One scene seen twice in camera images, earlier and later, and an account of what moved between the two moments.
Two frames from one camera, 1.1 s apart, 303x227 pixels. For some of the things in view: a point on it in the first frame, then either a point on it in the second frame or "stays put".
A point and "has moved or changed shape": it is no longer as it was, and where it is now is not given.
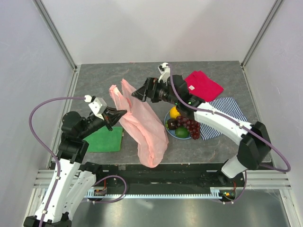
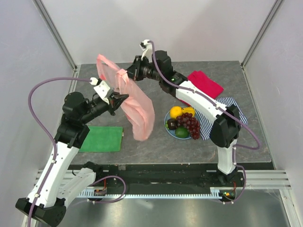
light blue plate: (172, 132) stays put
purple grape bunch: (193, 126) stays put
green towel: (103, 140) stays put
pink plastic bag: (144, 121) has moved or changed shape
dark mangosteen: (172, 124) stays put
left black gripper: (114, 115) to (115, 101)
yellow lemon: (173, 112) stays put
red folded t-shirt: (200, 85) stays put
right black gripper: (151, 83) to (134, 70)
